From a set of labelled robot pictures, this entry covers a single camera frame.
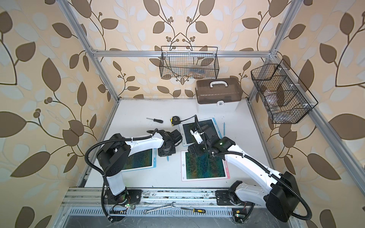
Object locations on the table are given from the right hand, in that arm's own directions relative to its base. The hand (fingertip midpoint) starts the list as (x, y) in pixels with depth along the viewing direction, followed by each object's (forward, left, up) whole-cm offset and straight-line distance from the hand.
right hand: (195, 146), depth 80 cm
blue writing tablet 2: (-2, +33, -13) cm, 35 cm away
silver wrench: (-29, +27, -12) cm, 41 cm away
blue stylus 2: (+19, -22, -13) cm, 32 cm away
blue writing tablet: (+11, +4, -12) cm, 17 cm away
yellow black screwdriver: (-29, +2, -12) cm, 32 cm away
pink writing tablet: (-8, 0, -13) cm, 15 cm away
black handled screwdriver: (+28, +28, -11) cm, 41 cm away
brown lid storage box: (+45, -21, -4) cm, 50 cm away
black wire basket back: (+51, +3, +22) cm, 56 cm away
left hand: (+2, +16, -11) cm, 20 cm away
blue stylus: (-1, +17, -13) cm, 22 cm away
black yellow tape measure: (+26, +13, -10) cm, 31 cm away
